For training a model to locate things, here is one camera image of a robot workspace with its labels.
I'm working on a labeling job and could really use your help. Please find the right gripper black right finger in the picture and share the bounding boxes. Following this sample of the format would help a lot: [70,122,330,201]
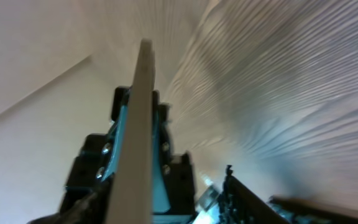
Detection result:
[152,90,196,223]

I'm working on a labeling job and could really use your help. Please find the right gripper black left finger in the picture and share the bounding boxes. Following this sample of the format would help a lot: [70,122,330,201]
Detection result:
[29,86,129,224]

